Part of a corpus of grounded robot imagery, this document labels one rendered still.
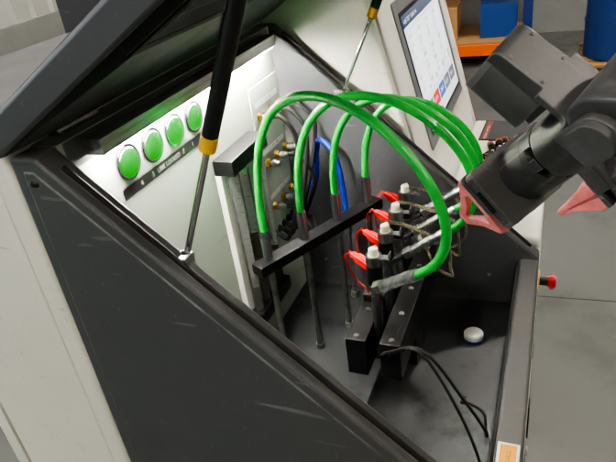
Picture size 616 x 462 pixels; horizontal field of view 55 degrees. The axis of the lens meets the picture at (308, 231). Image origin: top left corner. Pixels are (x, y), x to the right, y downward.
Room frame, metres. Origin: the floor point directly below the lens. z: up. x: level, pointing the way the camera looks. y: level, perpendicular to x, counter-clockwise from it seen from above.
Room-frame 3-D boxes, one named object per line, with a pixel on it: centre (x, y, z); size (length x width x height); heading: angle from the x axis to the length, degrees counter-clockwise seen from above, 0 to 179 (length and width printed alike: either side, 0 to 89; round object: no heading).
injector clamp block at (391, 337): (0.96, -0.15, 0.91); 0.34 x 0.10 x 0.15; 155
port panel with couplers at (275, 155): (1.18, 0.03, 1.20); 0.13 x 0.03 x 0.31; 155
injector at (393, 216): (0.99, -0.18, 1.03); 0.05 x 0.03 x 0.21; 65
